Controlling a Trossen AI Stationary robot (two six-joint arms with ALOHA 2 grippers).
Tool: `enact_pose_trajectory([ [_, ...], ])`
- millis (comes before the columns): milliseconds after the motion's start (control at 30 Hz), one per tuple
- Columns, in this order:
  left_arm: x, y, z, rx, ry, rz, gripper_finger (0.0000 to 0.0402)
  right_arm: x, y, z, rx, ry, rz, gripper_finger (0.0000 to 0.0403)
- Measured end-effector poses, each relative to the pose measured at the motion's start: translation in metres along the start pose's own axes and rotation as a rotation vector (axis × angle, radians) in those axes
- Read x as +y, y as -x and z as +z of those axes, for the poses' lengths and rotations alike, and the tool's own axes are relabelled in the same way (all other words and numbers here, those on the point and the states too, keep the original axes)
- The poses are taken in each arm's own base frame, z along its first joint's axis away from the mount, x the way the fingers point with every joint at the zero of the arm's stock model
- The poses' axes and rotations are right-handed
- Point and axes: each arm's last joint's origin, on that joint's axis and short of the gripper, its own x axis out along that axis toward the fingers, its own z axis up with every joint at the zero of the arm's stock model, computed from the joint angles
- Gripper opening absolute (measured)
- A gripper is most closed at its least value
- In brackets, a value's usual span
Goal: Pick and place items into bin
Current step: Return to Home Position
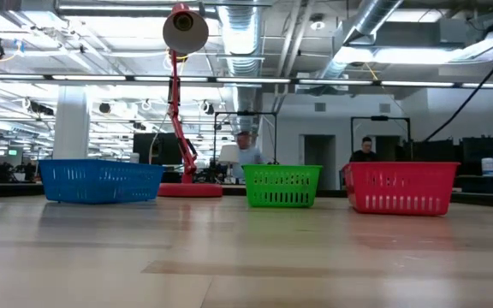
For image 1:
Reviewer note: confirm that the white column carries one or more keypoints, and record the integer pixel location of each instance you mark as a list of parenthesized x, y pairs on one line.
[(71, 124)]

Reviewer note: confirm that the green plastic basket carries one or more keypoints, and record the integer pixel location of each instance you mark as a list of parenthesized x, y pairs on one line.
[(280, 186)]

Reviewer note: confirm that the black background frame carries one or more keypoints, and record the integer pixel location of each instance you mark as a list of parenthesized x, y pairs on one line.
[(379, 118), (246, 113)]

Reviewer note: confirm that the red plastic basket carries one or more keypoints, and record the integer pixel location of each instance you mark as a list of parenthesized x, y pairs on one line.
[(400, 188)]

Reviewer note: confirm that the white container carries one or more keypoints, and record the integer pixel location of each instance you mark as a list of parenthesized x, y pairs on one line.
[(488, 167)]

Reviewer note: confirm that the white lamp shade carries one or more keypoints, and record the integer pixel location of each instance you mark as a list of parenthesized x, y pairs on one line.
[(229, 154)]

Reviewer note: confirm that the red desk lamp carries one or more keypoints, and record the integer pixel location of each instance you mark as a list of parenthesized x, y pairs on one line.
[(174, 107)]

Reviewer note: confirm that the blue plastic basket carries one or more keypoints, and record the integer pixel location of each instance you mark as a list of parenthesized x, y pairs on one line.
[(101, 179)]

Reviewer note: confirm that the person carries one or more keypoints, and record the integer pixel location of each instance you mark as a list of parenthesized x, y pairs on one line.
[(364, 154), (246, 156)]

